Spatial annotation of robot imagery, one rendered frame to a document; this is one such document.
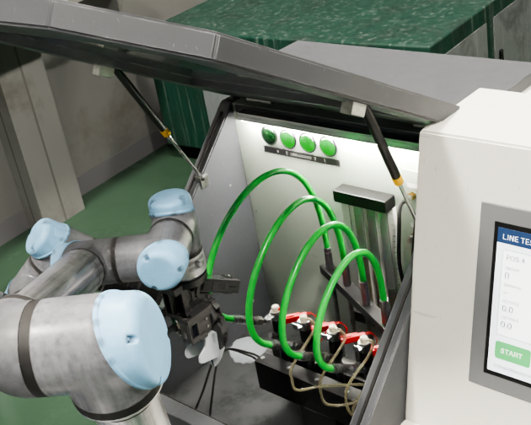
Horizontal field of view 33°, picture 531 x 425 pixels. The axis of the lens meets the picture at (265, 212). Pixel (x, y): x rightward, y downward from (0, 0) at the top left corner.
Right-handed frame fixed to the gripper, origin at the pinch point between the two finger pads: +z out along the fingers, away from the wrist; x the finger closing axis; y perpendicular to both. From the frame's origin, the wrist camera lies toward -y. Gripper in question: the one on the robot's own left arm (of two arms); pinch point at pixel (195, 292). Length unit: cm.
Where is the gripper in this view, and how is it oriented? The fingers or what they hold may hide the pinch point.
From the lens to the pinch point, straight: 180.1
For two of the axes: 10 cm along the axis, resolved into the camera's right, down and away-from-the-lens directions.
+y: -3.8, 9.1, -1.5
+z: 7.5, 4.0, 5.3
